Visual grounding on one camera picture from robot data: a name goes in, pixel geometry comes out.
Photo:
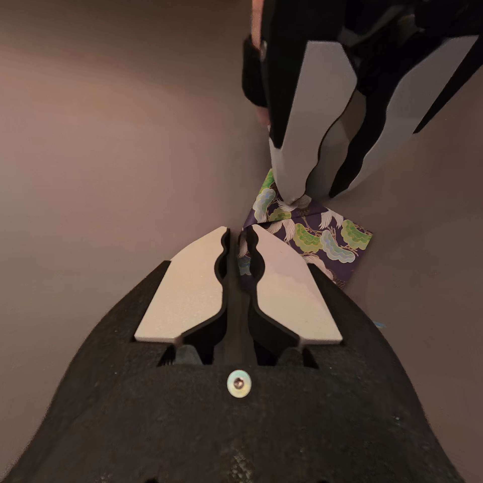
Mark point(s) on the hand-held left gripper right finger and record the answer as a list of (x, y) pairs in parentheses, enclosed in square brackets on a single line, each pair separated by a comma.
[(298, 298)]

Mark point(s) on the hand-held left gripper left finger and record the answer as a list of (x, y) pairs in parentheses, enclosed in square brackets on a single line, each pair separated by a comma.
[(185, 298)]

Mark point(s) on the person's right hand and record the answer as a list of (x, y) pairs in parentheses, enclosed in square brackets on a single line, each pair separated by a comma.
[(257, 22)]

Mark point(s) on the patterned origami paper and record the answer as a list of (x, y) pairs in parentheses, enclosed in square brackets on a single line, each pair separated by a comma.
[(324, 237)]

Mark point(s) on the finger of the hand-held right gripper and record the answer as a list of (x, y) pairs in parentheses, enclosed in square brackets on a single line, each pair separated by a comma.
[(313, 105), (415, 94)]

